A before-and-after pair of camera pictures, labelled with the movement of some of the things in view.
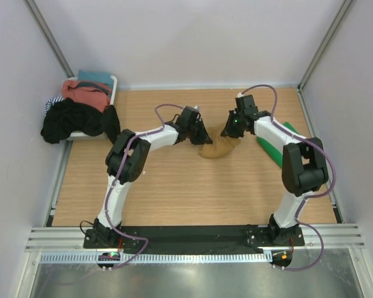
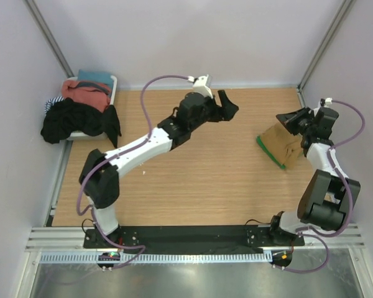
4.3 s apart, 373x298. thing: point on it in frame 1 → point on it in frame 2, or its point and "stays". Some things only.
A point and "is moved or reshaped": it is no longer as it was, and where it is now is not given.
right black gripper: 229,131 → 291,119
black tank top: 109,123 stays
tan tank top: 221,146 is moved or reshaped
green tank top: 273,152 stays
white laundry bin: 77,136 stays
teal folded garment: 102,77 stays
